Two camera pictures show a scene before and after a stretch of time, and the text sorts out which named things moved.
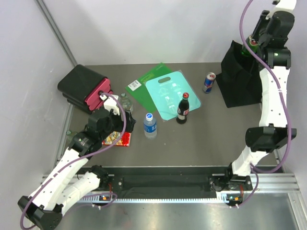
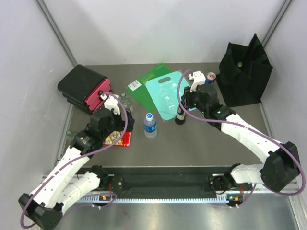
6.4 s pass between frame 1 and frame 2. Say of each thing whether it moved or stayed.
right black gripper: moved
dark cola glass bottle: stayed
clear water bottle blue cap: stayed
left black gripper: stayed
